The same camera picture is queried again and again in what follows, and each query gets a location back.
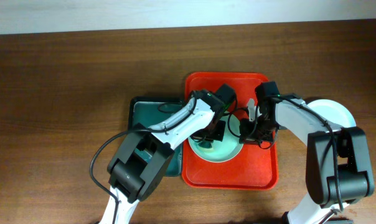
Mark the mint green plate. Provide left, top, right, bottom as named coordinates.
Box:
left=188, top=115, right=243, bottom=163

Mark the light blue plate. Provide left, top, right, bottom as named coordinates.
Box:
left=308, top=99, right=357, bottom=128

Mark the yellow green sponge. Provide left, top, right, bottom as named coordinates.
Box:
left=198, top=141, right=214, bottom=151

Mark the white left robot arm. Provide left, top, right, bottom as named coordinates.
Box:
left=94, top=84, right=236, bottom=223

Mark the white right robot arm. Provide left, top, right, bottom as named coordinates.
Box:
left=240, top=82, right=375, bottom=224

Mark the red plastic tray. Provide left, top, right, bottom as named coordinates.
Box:
left=182, top=72, right=278, bottom=190

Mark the dark green water tray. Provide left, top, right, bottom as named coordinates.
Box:
left=128, top=96, right=183, bottom=177

